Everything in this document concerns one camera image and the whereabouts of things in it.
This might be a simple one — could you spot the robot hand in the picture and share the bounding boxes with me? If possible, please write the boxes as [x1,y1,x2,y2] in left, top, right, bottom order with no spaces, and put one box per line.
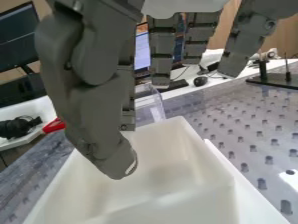
[34,0,298,181]

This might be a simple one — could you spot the red tray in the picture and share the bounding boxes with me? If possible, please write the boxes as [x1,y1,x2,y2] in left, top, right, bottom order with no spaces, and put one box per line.
[42,117,68,135]

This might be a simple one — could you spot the computer screen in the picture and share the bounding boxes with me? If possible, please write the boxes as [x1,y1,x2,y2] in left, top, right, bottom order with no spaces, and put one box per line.
[133,21,155,80]
[0,1,44,73]

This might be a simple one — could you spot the white desk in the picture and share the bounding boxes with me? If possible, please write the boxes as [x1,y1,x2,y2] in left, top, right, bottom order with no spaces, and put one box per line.
[0,95,60,152]
[135,47,298,102]

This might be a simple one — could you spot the black keyboard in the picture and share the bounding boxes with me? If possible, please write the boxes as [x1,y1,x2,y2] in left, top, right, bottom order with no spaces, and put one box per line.
[165,78,192,91]

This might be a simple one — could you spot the black headphones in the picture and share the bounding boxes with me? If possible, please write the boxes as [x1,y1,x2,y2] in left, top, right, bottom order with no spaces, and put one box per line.
[0,114,44,140]

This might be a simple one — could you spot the black mouse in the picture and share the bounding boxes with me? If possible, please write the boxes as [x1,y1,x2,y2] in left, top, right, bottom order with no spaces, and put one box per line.
[193,76,209,87]

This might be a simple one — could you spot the small white box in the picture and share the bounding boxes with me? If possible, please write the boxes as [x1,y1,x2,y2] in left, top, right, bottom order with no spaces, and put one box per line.
[22,115,294,224]

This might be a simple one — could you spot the small white jointed device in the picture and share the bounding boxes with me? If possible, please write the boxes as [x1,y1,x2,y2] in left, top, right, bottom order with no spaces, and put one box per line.
[252,48,280,62]

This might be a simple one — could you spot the black plate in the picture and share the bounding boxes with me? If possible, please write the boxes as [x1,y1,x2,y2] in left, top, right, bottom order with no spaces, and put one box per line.
[245,72,298,91]

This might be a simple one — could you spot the thin stick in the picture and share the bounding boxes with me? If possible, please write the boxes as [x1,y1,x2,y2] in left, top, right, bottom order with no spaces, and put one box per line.
[282,52,293,83]

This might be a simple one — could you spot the black post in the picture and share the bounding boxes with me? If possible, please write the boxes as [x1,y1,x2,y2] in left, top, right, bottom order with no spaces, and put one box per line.
[259,59,269,81]

